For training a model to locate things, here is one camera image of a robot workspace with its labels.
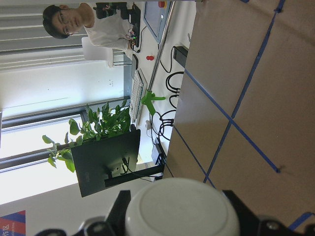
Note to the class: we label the black power adapter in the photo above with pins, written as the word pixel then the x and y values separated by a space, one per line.
pixel 180 55

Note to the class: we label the white keyboard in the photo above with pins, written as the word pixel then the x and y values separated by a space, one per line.
pixel 138 90

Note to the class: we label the black computer monitor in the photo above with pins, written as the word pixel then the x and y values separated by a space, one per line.
pixel 111 161

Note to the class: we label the cream white plastic cup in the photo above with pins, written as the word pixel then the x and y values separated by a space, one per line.
pixel 181 207

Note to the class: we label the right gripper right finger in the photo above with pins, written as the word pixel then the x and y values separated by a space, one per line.
pixel 248 221

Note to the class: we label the blue teach pendant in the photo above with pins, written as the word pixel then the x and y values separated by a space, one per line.
pixel 155 17

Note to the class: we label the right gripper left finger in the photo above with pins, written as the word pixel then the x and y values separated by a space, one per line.
pixel 116 217

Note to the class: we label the green handled reach grabber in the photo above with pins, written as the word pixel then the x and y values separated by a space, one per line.
pixel 149 97

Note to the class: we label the green potted plant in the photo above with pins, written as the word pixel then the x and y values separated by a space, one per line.
pixel 103 123

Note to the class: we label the seated person white shirt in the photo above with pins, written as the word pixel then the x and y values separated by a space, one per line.
pixel 62 22

